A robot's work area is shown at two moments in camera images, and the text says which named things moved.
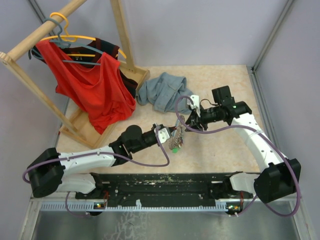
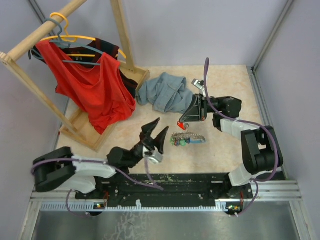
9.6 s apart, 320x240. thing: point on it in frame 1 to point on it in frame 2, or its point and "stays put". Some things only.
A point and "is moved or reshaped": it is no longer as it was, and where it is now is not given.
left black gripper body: [154, 125] to [150, 146]
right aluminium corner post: [272, 35] stays put
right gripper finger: [194, 127] to [195, 119]
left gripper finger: [175, 129] to [145, 133]
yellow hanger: [73, 38] stays put
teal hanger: [64, 44] stays put
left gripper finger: [174, 137] to [160, 140]
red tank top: [98, 90] stays put
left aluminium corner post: [41, 16] stays put
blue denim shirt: [162, 91] stays put
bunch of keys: [177, 140] is moved or reshaped
